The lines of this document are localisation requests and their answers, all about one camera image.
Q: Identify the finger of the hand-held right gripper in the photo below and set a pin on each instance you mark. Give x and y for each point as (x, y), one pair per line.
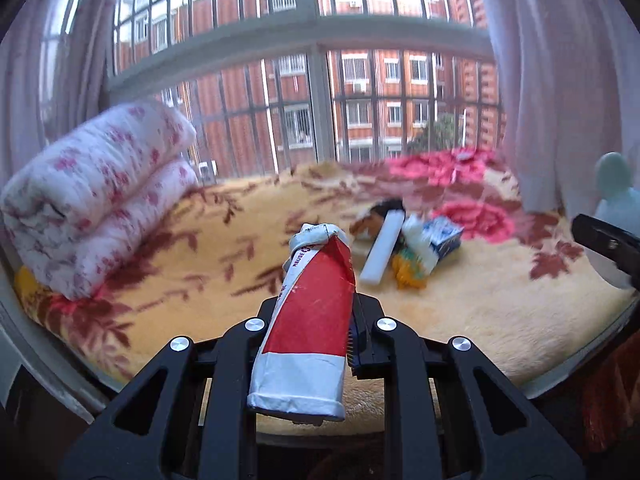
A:
(602, 245)

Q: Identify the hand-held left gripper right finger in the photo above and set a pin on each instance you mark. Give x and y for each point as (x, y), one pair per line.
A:
(367, 345)

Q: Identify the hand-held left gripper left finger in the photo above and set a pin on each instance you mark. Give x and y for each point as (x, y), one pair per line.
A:
(235, 355)

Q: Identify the red and white toothpaste tube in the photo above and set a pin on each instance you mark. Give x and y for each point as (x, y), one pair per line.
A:
(310, 320)

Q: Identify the pale green small fan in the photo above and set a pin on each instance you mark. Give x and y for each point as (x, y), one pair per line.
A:
(612, 175)

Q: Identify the yellow snack wrapper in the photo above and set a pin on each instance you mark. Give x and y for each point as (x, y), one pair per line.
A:
(407, 272)

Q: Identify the white flat bar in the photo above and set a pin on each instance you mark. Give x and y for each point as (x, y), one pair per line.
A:
(382, 247)

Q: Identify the yellow floral plush blanket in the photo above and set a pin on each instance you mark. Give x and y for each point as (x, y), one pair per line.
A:
(200, 260)

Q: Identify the small white bottle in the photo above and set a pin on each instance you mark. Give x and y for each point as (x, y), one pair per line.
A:
(417, 240)

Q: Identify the brown crumpled wrapper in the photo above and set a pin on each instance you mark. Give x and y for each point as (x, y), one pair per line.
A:
(370, 222)

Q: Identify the blue and white carton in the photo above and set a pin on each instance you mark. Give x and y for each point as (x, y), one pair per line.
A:
(445, 237)

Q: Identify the red patterned cloth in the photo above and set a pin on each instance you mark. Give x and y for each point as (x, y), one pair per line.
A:
(612, 400)

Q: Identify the sheer pink curtain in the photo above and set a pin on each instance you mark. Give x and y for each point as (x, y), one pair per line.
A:
(65, 50)
(550, 85)

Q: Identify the green tree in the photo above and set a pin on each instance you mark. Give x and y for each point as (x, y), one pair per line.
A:
(437, 132)

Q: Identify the folded floral quilt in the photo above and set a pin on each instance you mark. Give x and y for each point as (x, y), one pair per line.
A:
(100, 195)

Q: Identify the red brick apartment building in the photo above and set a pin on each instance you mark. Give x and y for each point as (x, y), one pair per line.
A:
(240, 90)

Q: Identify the grey window frame with grille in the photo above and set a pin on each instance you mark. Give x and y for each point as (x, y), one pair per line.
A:
(320, 35)

